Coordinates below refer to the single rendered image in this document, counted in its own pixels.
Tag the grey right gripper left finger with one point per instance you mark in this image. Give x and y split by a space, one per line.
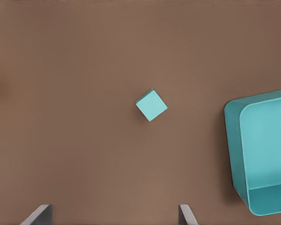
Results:
41 216

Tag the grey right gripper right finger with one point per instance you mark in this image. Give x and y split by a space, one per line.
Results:
186 216

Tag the teal rounded bin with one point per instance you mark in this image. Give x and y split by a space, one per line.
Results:
264 150

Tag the small light blue cube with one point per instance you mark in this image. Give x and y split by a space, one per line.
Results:
151 106

